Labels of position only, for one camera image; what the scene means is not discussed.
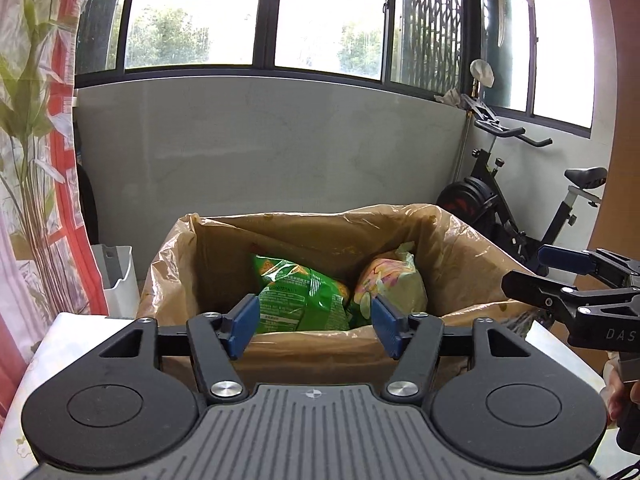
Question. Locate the person right hand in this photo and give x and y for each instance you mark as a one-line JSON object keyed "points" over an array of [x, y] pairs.
{"points": [[616, 394]]}

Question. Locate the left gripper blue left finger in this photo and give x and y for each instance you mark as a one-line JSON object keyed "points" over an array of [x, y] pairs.
{"points": [[216, 340]]}

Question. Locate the black exercise bike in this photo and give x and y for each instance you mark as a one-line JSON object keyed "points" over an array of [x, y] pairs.
{"points": [[499, 203]]}

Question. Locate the pale green snack bag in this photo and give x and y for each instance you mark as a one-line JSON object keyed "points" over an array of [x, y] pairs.
{"points": [[393, 276]]}

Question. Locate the green corn chip bag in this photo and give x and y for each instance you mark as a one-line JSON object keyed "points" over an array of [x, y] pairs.
{"points": [[296, 298]]}

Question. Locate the white trash bin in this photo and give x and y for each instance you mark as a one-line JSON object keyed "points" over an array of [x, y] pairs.
{"points": [[119, 279]]}

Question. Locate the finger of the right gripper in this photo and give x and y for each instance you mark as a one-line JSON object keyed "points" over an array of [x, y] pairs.
{"points": [[554, 297], [568, 260]]}

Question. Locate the red printed curtain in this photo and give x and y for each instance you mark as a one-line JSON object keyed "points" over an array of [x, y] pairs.
{"points": [[47, 264]]}

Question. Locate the brown cardboard box with liner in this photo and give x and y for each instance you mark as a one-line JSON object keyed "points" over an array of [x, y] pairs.
{"points": [[207, 265]]}

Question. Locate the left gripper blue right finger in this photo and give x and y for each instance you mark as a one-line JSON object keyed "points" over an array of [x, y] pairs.
{"points": [[413, 341]]}

